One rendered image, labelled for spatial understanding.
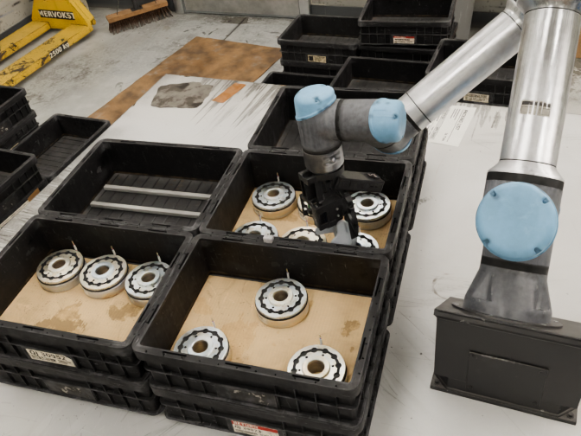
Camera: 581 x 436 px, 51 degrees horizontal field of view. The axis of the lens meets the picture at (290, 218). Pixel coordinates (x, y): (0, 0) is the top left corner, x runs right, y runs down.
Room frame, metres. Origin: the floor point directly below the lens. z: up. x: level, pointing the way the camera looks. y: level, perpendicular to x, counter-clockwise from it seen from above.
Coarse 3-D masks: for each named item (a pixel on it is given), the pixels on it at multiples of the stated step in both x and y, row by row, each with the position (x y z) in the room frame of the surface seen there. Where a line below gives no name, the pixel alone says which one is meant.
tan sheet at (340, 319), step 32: (224, 288) 0.89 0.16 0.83; (256, 288) 0.87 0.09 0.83; (192, 320) 0.81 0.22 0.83; (224, 320) 0.80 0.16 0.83; (256, 320) 0.79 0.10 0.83; (320, 320) 0.76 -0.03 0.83; (352, 320) 0.75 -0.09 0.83; (256, 352) 0.71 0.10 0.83; (288, 352) 0.70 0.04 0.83; (352, 352) 0.68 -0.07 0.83
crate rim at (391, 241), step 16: (240, 160) 1.19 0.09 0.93; (352, 160) 1.12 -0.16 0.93; (368, 160) 1.11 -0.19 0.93; (384, 160) 1.10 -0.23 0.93; (400, 160) 1.09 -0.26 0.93; (224, 192) 1.08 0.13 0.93; (400, 192) 0.98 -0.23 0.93; (400, 208) 0.93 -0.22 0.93; (208, 224) 0.98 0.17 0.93; (288, 240) 0.89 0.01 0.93; (304, 240) 0.88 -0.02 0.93
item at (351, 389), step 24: (192, 240) 0.93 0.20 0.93; (216, 240) 0.93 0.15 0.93; (240, 240) 0.91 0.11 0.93; (384, 264) 0.79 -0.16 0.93; (168, 288) 0.81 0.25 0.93; (384, 288) 0.74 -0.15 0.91; (144, 336) 0.71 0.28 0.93; (144, 360) 0.67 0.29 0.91; (168, 360) 0.65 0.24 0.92; (192, 360) 0.64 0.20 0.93; (216, 360) 0.63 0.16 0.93; (360, 360) 0.59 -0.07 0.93; (288, 384) 0.57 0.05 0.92; (312, 384) 0.56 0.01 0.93; (336, 384) 0.55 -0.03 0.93; (360, 384) 0.55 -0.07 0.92
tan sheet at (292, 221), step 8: (296, 192) 1.16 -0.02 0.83; (248, 200) 1.16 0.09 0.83; (392, 200) 1.08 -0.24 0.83; (248, 208) 1.13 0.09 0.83; (296, 208) 1.10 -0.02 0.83; (392, 208) 1.05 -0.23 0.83; (240, 216) 1.11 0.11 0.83; (248, 216) 1.10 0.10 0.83; (256, 216) 1.10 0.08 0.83; (288, 216) 1.08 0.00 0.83; (296, 216) 1.07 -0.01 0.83; (392, 216) 1.02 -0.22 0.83; (240, 224) 1.08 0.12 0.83; (272, 224) 1.06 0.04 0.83; (280, 224) 1.06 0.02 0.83; (288, 224) 1.05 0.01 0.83; (296, 224) 1.05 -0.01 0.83; (304, 224) 1.04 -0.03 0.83; (280, 232) 1.03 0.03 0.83; (368, 232) 0.98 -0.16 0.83; (376, 232) 0.98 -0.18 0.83; (384, 232) 0.98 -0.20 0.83; (328, 240) 0.98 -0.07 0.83; (376, 240) 0.95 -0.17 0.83; (384, 240) 0.95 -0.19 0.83
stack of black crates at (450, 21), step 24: (384, 0) 2.81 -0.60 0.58; (408, 0) 2.76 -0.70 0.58; (432, 0) 2.72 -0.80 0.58; (360, 24) 2.57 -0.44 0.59; (384, 24) 2.52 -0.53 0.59; (408, 24) 2.48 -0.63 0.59; (432, 24) 2.44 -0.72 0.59; (456, 24) 2.64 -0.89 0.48; (360, 48) 2.58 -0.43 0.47; (384, 48) 2.53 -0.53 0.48; (408, 48) 2.48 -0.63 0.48; (432, 48) 2.64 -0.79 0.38
